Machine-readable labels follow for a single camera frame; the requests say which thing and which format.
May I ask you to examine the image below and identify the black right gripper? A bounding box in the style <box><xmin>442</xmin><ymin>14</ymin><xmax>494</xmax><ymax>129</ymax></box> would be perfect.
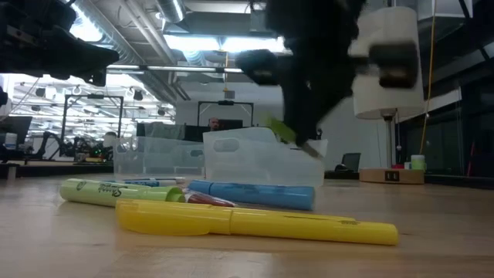
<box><xmin>235</xmin><ymin>0</ymin><xmax>420</xmax><ymax>149</ymax></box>

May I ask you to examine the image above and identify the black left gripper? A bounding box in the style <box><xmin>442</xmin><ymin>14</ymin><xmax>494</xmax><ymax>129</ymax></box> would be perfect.
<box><xmin>0</xmin><ymin>0</ymin><xmax>120</xmax><ymax>87</ymax></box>

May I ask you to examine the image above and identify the linear ceiling light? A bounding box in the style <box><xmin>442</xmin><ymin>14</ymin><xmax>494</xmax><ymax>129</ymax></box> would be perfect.
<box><xmin>107</xmin><ymin>64</ymin><xmax>245</xmax><ymax>75</ymax></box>

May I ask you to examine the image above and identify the white shade wooden base lamp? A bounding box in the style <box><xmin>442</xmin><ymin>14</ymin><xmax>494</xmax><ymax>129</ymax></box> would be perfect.
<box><xmin>347</xmin><ymin>5</ymin><xmax>426</xmax><ymax>185</ymax></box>

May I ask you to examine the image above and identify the dark wooden table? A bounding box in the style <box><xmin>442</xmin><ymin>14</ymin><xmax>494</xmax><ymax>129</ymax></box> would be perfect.
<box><xmin>0</xmin><ymin>159</ymin><xmax>114</xmax><ymax>179</ymax></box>

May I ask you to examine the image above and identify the small green cup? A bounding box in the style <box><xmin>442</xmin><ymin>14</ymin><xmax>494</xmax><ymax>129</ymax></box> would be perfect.
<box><xmin>410</xmin><ymin>154</ymin><xmax>427</xmax><ymax>172</ymax></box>

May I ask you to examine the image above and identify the yellow highlighter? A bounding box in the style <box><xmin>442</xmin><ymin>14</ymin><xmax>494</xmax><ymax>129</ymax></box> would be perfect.
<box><xmin>114</xmin><ymin>198</ymin><xmax>400</xmax><ymax>247</ymax></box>
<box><xmin>210</xmin><ymin>204</ymin><xmax>358</xmax><ymax>225</ymax></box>

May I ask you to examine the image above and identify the black gantry frame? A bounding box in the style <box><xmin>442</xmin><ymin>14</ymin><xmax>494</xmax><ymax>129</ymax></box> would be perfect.
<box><xmin>59</xmin><ymin>93</ymin><xmax>125</xmax><ymax>160</ymax></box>
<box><xmin>197</xmin><ymin>100</ymin><xmax>255</xmax><ymax>128</ymax></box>

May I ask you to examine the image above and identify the blue highlighter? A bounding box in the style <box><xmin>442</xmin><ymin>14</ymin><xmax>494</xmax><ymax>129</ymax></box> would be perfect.
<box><xmin>188</xmin><ymin>178</ymin><xmax>316</xmax><ymax>212</ymax></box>

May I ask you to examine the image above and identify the black office chair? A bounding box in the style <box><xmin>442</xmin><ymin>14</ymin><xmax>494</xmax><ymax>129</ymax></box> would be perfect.
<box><xmin>333</xmin><ymin>151</ymin><xmax>362</xmax><ymax>181</ymax></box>

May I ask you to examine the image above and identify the clear plastic container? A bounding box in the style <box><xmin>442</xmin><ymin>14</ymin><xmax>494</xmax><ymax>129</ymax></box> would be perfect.
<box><xmin>202</xmin><ymin>127</ymin><xmax>329</xmax><ymax>189</ymax></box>
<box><xmin>113</xmin><ymin>134</ymin><xmax>205</xmax><ymax>181</ymax></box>

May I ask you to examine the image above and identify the blue Expo whiteboard marker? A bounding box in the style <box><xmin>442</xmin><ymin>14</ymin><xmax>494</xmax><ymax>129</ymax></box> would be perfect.
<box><xmin>122</xmin><ymin>178</ymin><xmax>179</xmax><ymax>188</ymax></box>

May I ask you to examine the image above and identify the brown cap whiteboard marker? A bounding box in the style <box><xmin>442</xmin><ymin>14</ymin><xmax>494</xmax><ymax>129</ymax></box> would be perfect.
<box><xmin>181</xmin><ymin>188</ymin><xmax>237</xmax><ymax>209</ymax></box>

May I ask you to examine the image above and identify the light green Sharpie highlighter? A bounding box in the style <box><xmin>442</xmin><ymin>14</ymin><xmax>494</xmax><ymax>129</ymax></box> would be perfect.
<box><xmin>59</xmin><ymin>178</ymin><xmax>187</xmax><ymax>209</ymax></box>

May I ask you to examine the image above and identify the black monitor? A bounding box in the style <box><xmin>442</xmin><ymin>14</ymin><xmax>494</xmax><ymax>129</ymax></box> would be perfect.
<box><xmin>183</xmin><ymin>124</ymin><xmax>212</xmax><ymax>142</ymax></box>
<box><xmin>0</xmin><ymin>115</ymin><xmax>34</xmax><ymax>146</ymax></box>

